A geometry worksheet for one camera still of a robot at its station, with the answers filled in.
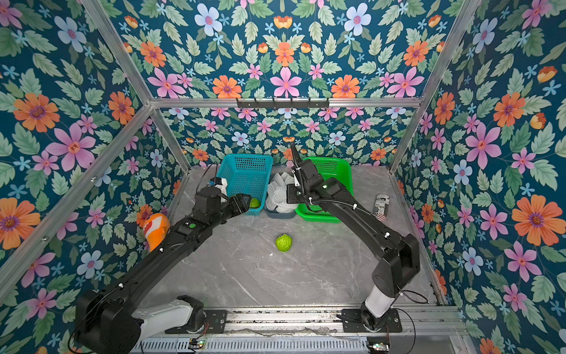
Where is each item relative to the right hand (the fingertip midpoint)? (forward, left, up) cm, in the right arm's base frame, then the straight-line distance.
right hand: (295, 188), depth 80 cm
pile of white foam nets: (+9, +10, -17) cm, 22 cm away
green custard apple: (-13, +5, -19) cm, 23 cm away
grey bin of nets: (+4, +12, -23) cm, 26 cm away
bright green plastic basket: (+31, -19, -19) cm, 41 cm away
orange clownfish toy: (-9, +57, -16) cm, 60 cm away
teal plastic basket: (+29, +29, -23) cm, 46 cm away
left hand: (-4, +17, -1) cm, 18 cm away
